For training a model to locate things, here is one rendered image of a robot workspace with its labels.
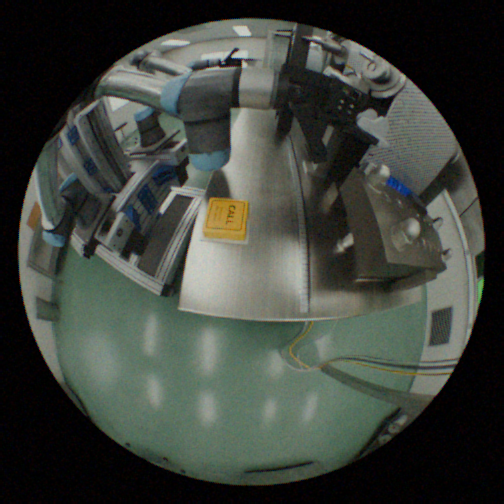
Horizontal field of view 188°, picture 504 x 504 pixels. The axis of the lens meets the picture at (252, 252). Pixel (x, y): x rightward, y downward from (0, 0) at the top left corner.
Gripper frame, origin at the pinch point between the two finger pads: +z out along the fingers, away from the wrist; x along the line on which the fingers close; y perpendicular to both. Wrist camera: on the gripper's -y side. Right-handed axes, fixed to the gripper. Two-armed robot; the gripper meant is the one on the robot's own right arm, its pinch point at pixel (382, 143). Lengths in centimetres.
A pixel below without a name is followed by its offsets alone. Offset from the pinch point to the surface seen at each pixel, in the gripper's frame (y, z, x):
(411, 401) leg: -17, 47, -72
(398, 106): 9.8, -0.9, -0.2
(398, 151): 1.0, 4.4, -0.2
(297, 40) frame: 22.9, -14.3, 33.1
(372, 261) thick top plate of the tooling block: -8.6, -5.8, -19.0
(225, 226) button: -16.6, -25.0, -12.3
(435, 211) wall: -40, 264, 92
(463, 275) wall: -16, 264, -21
